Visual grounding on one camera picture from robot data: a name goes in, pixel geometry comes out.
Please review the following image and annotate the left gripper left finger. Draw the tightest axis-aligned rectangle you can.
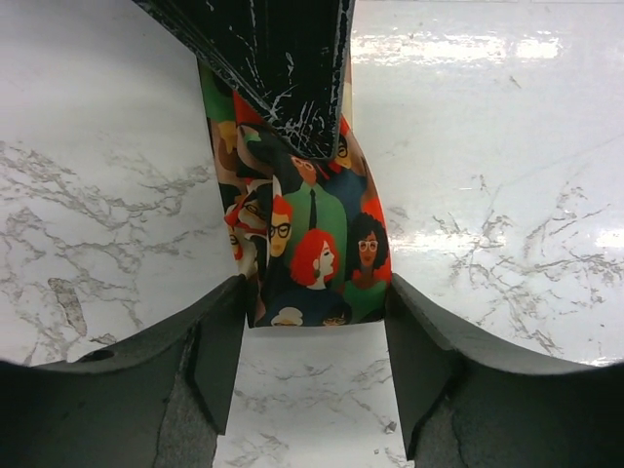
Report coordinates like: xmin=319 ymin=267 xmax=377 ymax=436
xmin=1 ymin=276 xmax=247 ymax=467

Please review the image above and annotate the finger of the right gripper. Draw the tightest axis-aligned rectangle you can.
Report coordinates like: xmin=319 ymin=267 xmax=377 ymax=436
xmin=138 ymin=0 xmax=354 ymax=160

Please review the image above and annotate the colourful floral patterned tie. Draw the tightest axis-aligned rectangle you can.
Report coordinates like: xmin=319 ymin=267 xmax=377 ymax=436
xmin=199 ymin=66 xmax=391 ymax=328

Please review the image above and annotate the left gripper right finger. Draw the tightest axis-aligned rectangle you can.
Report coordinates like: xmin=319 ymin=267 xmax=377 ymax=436
xmin=384 ymin=276 xmax=623 ymax=467

